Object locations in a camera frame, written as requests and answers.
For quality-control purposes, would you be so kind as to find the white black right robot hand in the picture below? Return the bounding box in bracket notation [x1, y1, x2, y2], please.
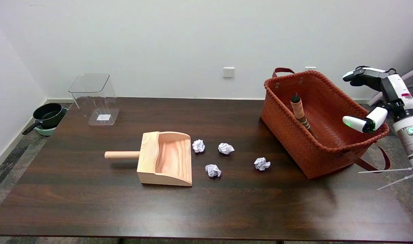
[342, 66, 413, 134]

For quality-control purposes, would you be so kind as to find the brown hand broom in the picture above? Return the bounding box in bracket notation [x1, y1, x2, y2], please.
[290, 93, 317, 137]

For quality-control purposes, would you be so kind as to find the white zip tie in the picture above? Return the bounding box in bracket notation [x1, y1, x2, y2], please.
[358, 167, 413, 174]
[377, 172, 413, 190]

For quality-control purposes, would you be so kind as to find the red-brown woven basket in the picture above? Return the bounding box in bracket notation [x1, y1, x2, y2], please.
[260, 67, 392, 180]

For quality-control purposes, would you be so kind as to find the wooden dustpan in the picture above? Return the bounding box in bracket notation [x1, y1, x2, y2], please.
[104, 131, 193, 187]

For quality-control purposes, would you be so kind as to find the clear plastic container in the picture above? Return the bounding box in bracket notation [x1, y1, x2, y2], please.
[68, 73, 120, 126]

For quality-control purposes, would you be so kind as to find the black saucepan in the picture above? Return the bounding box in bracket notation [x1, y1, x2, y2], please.
[22, 103, 65, 136]

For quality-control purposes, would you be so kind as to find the pale green pot base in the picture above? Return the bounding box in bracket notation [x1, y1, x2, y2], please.
[35, 107, 69, 137]

